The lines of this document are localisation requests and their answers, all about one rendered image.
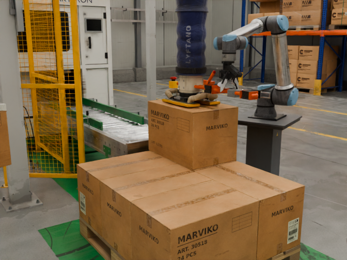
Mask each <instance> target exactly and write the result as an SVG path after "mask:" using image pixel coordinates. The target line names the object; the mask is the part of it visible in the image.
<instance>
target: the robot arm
mask: <svg viewBox="0 0 347 260"><path fill-rule="evenodd" d="M288 28H289V21H288V19H287V17H286V16H285V15H273V16H265V17H260V18H256V19H254V20H252V21H251V23H250V24H248V25H245V26H243V27H241V28H239V29H237V30H235V31H233V32H231V33H229V34H226V35H223V36H221V37H215V38H214V41H213V46H214V48H215V49H216V50H222V60H223V61H222V63H223V69H222V70H220V71H219V78H221V79H223V80H222V81H221V82H220V83H218V84H217V85H218V86H219V87H220V92H222V91H223V89H224V87H225V84H226V83H227V79H228V80H230V79H231V80H232V82H231V83H232V84H233V85H235V86H236V89H239V80H238V77H242V75H243V74H242V73H241V72H240V71H239V70H238V69H237V68H236V67H235V66H233V65H232V63H234V61H235V60H236V51H237V50H244V49H246V48H247V46H248V40H247V37H249V36H251V35H253V34H259V33H262V32H266V31H270V32H271V35H272V44H273V53H274V62H275V71H276V80H277V85H275V84H269V85H259V86H258V89H257V90H262V92H270V93H271V96H270V99H267V98H261V99H257V108H256V111H255V113H254V116H255V117H259V118H274V117H276V116H277V113H276V110H275V105H283V106H293V105H295V104H296V102H297V99H298V89H297V88H294V84H293V83H291V77H290V67H289V56H288V46H287V35H286V32H287V31H286V30H288Z"/></svg>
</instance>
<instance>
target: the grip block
mask: <svg viewBox="0 0 347 260"><path fill-rule="evenodd" d="M214 88H220V87H219V86H218V85H216V84H205V85H204V93H211V94H218V92H216V91H213V89H214Z"/></svg>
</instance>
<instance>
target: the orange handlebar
mask: <svg viewBox="0 0 347 260"><path fill-rule="evenodd" d="M207 81H208V80H203V85H199V86H198V85H195V86H194V88H198V89H204V85H205V84H206V83H207ZM209 84H215V81H211V82H210V83H209ZM228 89H229V88H224V89H223V91H222V92H220V88H214V89H213V91H216V92H218V93H227V90H228ZM234 94H235V95H240V92H237V91H236V92H235V93H234ZM251 97H252V98H256V97H258V94H257V93H256V94H252V95H251Z"/></svg>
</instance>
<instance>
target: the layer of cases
mask: <svg viewBox="0 0 347 260"><path fill-rule="evenodd" d="M76 167H77V185H78V202H79V212H80V216H81V217H82V218H83V219H84V220H85V221H86V222H87V223H88V224H89V225H90V226H91V227H92V228H93V229H94V230H95V231H96V232H97V233H98V234H99V235H100V236H101V237H103V239H105V240H106V241H107V242H108V243H109V244H110V245H111V246H112V247H113V248H114V249H115V250H116V251H117V252H118V253H119V254H120V255H121V256H122V257H123V258H124V259H125V260H267V259H269V258H271V257H273V256H276V255H278V254H280V253H282V252H284V251H287V250H289V249H292V248H294V247H296V246H298V245H300V243H301V230H302V217H303V205H304V192H305V185H302V184H299V183H296V182H294V181H291V180H288V179H286V178H283V177H280V176H277V175H274V174H271V173H269V172H266V171H263V170H260V169H258V168H255V167H252V166H249V165H246V164H244V163H241V162H238V161H231V162H227V163H223V164H219V165H214V166H210V167H205V168H201V169H196V170H191V169H189V168H187V167H185V166H183V165H180V164H178V163H176V162H174V161H172V160H170V159H167V158H165V157H163V156H161V155H159V154H157V153H155V152H152V151H145V152H139V153H134V154H128V155H123V156H117V157H112V158H106V159H101V160H95V161H90V162H84V163H81V164H76Z"/></svg>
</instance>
